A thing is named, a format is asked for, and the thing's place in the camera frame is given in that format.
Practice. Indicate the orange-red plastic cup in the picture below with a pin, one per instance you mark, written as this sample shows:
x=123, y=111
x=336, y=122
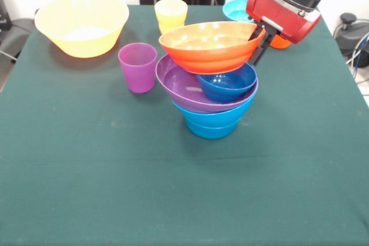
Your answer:
x=279, y=43

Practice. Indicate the purple plastic cup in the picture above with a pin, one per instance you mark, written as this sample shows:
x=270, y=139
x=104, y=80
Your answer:
x=138, y=70

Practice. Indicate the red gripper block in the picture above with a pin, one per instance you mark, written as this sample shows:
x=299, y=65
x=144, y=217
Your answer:
x=282, y=18

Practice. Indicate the large purple plastic bowl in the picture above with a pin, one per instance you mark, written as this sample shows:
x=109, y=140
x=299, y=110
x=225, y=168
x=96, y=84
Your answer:
x=178, y=84

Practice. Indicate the small dark blue bowl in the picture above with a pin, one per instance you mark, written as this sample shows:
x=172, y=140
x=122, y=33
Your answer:
x=230, y=84

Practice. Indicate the dark green tablecloth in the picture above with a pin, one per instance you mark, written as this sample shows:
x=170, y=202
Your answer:
x=184, y=185

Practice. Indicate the small light blue bowl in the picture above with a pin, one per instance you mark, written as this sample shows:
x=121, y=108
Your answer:
x=213, y=134

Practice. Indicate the yellow plastic cup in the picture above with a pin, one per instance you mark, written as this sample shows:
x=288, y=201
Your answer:
x=164, y=30
x=170, y=11

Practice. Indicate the medium light blue bowl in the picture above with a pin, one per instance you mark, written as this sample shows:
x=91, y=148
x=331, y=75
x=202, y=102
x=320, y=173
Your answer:
x=213, y=120

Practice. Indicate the small cyan plastic bowl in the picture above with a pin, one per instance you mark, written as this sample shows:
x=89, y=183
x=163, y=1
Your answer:
x=235, y=9

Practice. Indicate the orange shallow plastic bowl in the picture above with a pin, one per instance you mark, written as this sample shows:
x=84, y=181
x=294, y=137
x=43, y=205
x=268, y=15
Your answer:
x=207, y=56

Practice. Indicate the large yellow plastic bowl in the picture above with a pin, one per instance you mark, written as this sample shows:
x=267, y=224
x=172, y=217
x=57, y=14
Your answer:
x=80, y=18

